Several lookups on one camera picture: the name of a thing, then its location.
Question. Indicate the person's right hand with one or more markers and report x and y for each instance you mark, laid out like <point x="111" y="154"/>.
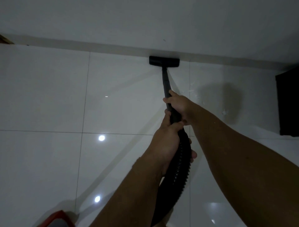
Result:
<point x="183" y="106"/>

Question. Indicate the person's left hand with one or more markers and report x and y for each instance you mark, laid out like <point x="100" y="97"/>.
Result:
<point x="164" y="145"/>

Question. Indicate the person's left thumb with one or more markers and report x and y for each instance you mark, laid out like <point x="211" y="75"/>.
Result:
<point x="175" y="125"/>

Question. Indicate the person's right thumb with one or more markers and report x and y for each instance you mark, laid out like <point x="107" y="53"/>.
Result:
<point x="173" y="93"/>

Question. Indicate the black vacuum cleaner wand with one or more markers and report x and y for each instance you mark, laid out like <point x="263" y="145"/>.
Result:
<point x="174" y="149"/>

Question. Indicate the person's right forearm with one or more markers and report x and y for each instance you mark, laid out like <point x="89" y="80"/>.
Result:
<point x="245" y="168"/>

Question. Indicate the person's left forearm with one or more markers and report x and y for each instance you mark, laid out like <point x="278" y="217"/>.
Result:
<point x="130" y="194"/>

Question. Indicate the black cabinet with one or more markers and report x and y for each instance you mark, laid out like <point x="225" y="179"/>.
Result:
<point x="287" y="103"/>

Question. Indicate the red vacuum cleaner body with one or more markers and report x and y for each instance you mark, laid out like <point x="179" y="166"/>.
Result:
<point x="57" y="219"/>

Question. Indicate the brown wooden furniture corner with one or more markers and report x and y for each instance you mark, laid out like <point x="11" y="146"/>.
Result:
<point x="5" y="39"/>

